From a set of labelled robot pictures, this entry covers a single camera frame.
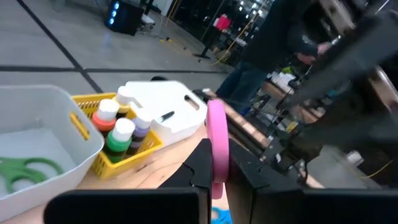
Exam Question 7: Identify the black box with blue lights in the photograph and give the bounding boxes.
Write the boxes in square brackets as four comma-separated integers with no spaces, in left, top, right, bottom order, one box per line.
[103,0,146,37]

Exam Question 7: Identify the yellow slotted plastic basket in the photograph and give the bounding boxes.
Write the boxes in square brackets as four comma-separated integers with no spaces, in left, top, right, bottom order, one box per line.
[70,91,165,180]

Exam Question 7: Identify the slim brush with white-tipped bristles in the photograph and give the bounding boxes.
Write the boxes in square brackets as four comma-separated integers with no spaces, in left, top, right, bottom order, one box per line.
[154,110,176,124]

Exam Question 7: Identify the person's hand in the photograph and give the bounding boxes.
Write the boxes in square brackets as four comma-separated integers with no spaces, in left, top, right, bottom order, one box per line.
[295,41,333,65]

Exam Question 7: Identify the small red container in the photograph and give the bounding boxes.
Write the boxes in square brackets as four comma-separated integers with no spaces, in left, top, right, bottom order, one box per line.
[215,13,233,31]

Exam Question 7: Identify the person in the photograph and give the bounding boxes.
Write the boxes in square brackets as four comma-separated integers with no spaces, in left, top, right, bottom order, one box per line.
[215,0,333,115]

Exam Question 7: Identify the grey-white plastic bin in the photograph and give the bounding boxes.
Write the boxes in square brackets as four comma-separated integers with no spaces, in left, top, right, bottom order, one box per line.
[0,84,106,223]

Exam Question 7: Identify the orange paint bottle white cap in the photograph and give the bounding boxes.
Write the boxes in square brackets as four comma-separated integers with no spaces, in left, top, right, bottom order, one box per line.
[91,98,121,139]

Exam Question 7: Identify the purple paint bottle white cap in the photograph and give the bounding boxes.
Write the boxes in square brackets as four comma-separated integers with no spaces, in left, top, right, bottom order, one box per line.
[125,108,154,157]

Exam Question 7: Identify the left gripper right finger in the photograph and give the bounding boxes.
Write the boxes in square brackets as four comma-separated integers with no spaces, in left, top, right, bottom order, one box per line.
[228,138,307,224]

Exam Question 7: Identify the white plastic bin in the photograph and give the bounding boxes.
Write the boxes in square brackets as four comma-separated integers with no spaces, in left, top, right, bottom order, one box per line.
[123,80,208,147]

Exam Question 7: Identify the green paint bottle white cap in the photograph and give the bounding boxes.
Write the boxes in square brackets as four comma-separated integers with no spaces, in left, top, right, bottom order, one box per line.
[102,117,146,164]

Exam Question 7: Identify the yellow paint bottle white cap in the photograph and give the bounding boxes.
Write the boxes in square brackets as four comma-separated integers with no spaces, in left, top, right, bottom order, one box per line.
[112,85,135,119]

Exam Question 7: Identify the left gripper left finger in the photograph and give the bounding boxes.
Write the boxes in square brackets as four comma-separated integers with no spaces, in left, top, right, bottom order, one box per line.
[157,138,214,224]

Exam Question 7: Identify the pink-handled scissors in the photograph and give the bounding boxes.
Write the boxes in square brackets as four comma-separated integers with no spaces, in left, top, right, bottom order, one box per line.
[206,99,231,200]

